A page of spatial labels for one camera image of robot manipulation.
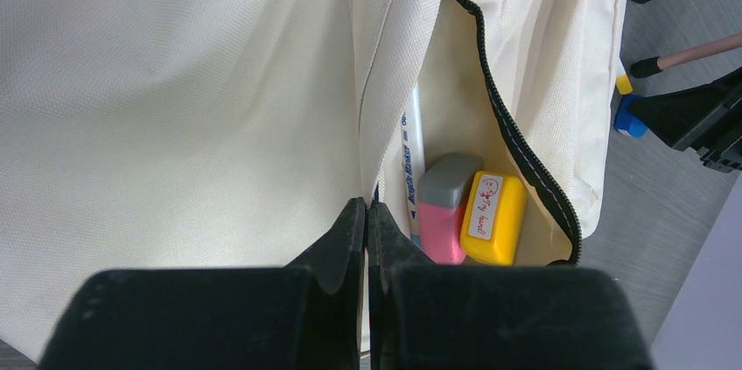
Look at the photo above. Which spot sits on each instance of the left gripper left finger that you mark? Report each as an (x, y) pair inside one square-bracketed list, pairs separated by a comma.
[(304, 315)]

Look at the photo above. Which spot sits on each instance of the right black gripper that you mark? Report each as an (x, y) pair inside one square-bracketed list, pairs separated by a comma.
[(706, 118)]

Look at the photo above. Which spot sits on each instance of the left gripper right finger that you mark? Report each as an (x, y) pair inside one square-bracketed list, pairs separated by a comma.
[(428, 316)]

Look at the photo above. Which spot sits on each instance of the blue small eraser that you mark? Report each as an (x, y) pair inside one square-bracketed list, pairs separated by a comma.
[(625, 122)]

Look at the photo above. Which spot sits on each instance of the yellow capped white marker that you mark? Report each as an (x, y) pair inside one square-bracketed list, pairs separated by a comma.
[(622, 84)]

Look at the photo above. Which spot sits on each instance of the yellow orange eraser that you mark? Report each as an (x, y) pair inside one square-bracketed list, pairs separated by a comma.
[(493, 218)]

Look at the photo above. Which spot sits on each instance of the pink eraser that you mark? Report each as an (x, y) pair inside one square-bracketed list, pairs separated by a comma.
[(443, 195)]

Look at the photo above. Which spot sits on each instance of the blue capped white marker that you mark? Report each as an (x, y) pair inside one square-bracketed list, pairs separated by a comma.
[(413, 160)]

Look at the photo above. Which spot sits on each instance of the beige canvas backpack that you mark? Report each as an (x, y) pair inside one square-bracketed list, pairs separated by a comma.
[(229, 133)]

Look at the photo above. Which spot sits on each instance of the pink tripod stand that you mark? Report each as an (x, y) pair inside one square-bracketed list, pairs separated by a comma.
[(651, 66)]

